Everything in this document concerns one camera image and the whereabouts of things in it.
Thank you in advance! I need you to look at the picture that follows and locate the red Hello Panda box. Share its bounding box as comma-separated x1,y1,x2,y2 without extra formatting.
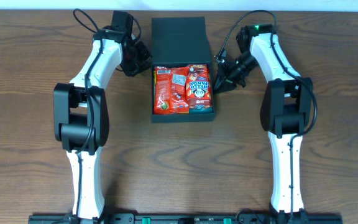
185,64,213,107

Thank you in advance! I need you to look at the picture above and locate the red candy bag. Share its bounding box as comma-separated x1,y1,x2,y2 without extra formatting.
154,67,189,114

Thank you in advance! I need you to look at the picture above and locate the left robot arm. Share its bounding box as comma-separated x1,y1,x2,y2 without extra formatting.
53,11,151,223

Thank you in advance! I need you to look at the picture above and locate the black gift box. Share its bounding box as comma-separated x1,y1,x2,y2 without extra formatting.
151,17,216,123

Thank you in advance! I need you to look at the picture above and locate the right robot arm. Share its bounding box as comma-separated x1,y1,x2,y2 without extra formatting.
213,24,314,214

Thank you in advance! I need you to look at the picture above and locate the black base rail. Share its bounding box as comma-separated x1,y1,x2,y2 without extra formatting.
28,212,344,224

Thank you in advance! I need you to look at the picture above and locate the teal Chunkies cookie box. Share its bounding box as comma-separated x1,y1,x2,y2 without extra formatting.
189,105,213,114

